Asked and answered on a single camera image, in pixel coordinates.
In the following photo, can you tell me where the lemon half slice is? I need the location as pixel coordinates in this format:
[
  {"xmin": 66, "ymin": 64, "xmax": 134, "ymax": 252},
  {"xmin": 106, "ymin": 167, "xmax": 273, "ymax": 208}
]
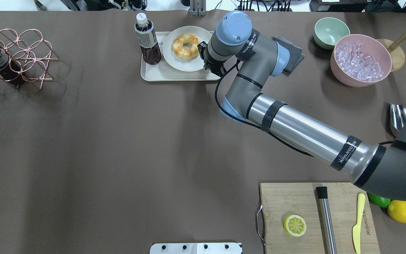
[{"xmin": 283, "ymin": 215, "xmax": 307, "ymax": 237}]

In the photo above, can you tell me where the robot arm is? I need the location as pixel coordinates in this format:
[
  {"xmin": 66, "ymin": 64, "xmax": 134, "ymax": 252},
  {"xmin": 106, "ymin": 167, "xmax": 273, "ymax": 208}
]
[{"xmin": 198, "ymin": 10, "xmax": 406, "ymax": 201}]

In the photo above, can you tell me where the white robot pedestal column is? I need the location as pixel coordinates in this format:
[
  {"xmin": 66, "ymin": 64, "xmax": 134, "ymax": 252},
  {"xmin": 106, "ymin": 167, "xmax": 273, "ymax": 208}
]
[{"xmin": 149, "ymin": 242, "xmax": 243, "ymax": 254}]

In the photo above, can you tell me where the yellow plastic knife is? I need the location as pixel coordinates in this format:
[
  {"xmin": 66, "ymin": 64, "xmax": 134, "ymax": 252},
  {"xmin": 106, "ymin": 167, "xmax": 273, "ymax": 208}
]
[{"xmin": 352, "ymin": 193, "xmax": 366, "ymax": 254}]

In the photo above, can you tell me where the wooden cutting board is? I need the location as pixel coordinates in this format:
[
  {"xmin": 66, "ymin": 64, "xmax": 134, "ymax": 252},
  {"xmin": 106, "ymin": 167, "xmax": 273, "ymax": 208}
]
[{"xmin": 260, "ymin": 183, "xmax": 362, "ymax": 254}]

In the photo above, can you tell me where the mint green bowl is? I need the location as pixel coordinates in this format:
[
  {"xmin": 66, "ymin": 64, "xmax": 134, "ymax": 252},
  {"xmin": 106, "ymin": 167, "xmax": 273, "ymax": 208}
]
[{"xmin": 314, "ymin": 17, "xmax": 351, "ymax": 50}]

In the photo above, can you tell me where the copper wire bottle rack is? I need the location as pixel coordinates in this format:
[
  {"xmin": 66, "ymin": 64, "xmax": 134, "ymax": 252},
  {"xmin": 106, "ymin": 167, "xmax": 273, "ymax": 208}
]
[{"xmin": 0, "ymin": 28, "xmax": 60, "ymax": 90}]

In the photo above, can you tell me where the steel muddler black cap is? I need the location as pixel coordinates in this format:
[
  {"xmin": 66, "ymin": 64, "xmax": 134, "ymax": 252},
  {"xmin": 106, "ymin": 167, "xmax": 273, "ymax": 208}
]
[{"xmin": 315, "ymin": 186, "xmax": 337, "ymax": 254}]

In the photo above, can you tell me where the bottle in rack rear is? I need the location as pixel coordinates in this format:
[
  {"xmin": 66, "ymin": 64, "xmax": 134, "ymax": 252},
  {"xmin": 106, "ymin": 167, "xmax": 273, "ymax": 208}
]
[{"xmin": 0, "ymin": 47, "xmax": 25, "ymax": 88}]

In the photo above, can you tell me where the green lime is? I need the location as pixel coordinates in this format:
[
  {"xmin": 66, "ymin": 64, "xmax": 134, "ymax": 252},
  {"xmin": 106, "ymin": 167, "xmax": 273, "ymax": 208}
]
[{"xmin": 367, "ymin": 192, "xmax": 391, "ymax": 208}]

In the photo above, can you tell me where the grey folded cloth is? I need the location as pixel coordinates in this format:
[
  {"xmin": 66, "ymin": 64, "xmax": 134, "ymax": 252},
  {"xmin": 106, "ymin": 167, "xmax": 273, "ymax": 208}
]
[{"xmin": 272, "ymin": 37, "xmax": 305, "ymax": 74}]

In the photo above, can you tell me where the pink bowl with ice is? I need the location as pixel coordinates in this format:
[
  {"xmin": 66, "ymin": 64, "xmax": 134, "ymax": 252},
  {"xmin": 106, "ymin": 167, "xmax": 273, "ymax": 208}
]
[{"xmin": 330, "ymin": 34, "xmax": 392, "ymax": 87}]

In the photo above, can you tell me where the dark tea bottle on tray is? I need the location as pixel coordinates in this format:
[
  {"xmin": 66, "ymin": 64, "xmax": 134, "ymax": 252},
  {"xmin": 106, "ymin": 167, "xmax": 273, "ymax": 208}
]
[{"xmin": 134, "ymin": 12, "xmax": 162, "ymax": 65}]

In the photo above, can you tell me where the white round plate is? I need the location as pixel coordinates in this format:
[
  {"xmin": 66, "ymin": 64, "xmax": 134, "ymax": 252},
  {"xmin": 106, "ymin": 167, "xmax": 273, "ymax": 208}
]
[{"xmin": 161, "ymin": 26, "xmax": 212, "ymax": 72}]

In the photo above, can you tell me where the cream plastic tray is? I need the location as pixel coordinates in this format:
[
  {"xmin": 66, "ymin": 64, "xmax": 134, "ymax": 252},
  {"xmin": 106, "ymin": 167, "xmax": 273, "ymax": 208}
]
[{"xmin": 140, "ymin": 31, "xmax": 222, "ymax": 82}]

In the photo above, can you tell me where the aluminium frame post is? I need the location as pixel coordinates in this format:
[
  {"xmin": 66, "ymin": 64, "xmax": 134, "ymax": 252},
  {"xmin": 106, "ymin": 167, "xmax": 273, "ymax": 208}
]
[{"xmin": 189, "ymin": 0, "xmax": 207, "ymax": 17}]

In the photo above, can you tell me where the yellow lemon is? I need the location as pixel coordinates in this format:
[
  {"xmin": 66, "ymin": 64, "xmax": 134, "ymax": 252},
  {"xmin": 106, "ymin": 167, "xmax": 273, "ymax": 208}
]
[{"xmin": 387, "ymin": 200, "xmax": 406, "ymax": 223}]

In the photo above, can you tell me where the yellow glazed donut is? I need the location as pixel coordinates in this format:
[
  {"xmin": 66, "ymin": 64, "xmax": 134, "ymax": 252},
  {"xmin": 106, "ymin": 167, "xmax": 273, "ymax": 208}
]
[{"xmin": 172, "ymin": 34, "xmax": 200, "ymax": 60}]

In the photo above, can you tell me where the steel ice scoop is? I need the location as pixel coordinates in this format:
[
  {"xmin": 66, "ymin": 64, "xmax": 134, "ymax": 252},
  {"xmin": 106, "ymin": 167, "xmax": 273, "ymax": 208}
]
[{"xmin": 390, "ymin": 103, "xmax": 406, "ymax": 137}]

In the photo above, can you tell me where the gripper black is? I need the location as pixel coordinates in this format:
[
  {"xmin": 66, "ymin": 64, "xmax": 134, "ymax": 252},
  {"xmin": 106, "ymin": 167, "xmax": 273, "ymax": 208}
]
[{"xmin": 197, "ymin": 41, "xmax": 228, "ymax": 77}]

